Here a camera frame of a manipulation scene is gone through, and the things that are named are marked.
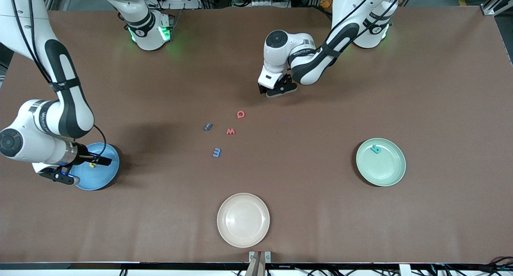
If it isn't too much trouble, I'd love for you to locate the blue plate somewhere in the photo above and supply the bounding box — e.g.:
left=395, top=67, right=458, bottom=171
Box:
left=71, top=142, right=120, bottom=191

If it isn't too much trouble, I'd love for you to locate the green plate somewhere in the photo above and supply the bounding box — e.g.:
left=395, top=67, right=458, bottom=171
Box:
left=356, top=138, right=406, bottom=187

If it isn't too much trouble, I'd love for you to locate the beige plate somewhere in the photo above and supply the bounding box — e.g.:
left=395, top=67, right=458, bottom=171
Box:
left=217, top=193, right=270, bottom=248

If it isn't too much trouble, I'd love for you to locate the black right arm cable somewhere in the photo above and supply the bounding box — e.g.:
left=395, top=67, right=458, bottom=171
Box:
left=8, top=0, right=108, bottom=160

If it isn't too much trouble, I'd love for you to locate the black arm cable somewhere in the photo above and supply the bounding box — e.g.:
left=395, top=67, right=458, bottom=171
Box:
left=8, top=0, right=108, bottom=160
left=287, top=0, right=405, bottom=74

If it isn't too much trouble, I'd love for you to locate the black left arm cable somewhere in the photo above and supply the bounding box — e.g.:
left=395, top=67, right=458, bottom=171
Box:
left=287, top=0, right=405, bottom=74

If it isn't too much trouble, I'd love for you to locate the metal table edge bracket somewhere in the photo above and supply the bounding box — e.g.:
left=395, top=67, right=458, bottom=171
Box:
left=248, top=251, right=272, bottom=276

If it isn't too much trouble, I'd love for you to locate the aluminium frame profile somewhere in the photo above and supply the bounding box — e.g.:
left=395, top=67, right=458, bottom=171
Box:
left=481, top=0, right=513, bottom=16

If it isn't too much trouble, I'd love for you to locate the red and black cable bundle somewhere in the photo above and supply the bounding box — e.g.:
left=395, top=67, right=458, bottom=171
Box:
left=477, top=255, right=513, bottom=274

